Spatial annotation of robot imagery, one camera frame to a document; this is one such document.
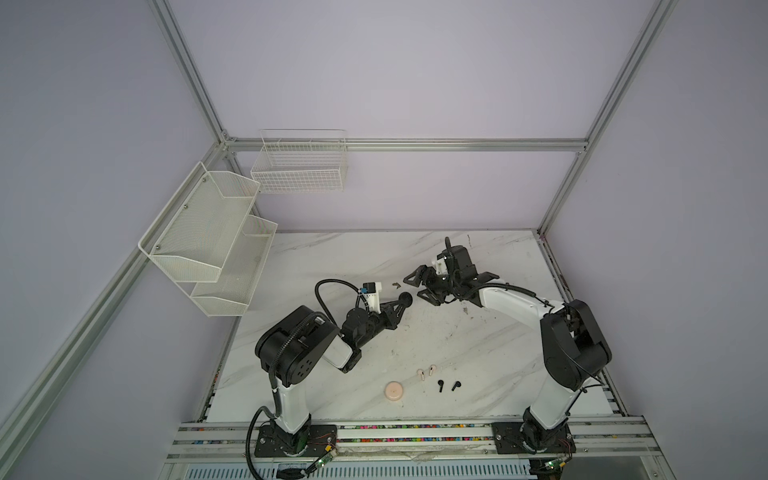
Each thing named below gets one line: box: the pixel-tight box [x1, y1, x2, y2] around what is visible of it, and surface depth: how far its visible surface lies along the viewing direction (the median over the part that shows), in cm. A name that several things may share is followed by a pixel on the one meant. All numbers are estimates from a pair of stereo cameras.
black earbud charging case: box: [399, 292, 413, 308], surface depth 91 cm
